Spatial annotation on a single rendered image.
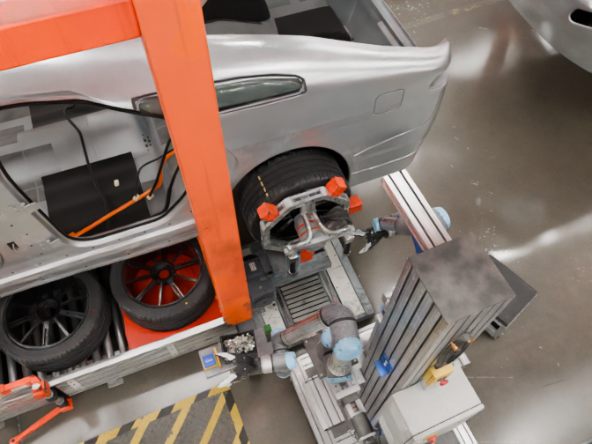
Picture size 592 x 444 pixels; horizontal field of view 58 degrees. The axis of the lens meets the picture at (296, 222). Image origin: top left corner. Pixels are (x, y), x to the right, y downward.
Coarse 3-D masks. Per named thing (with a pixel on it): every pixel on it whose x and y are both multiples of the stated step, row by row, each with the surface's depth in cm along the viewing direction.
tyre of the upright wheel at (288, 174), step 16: (272, 160) 299; (288, 160) 297; (304, 160) 299; (320, 160) 302; (336, 160) 322; (256, 176) 301; (272, 176) 295; (288, 176) 292; (304, 176) 292; (320, 176) 294; (336, 176) 301; (240, 192) 311; (256, 192) 299; (272, 192) 291; (288, 192) 292; (240, 208) 316; (256, 208) 297; (256, 224) 307; (288, 240) 339
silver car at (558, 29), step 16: (512, 0) 426; (528, 0) 402; (544, 0) 387; (560, 0) 375; (576, 0) 365; (528, 16) 413; (544, 16) 392; (560, 16) 380; (576, 16) 370; (544, 32) 403; (560, 32) 386; (576, 32) 375; (560, 48) 398; (576, 48) 384
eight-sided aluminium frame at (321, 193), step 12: (312, 192) 293; (324, 192) 293; (288, 204) 289; (300, 204) 291; (348, 204) 311; (264, 228) 298; (336, 228) 331; (264, 240) 310; (276, 240) 325; (300, 240) 337
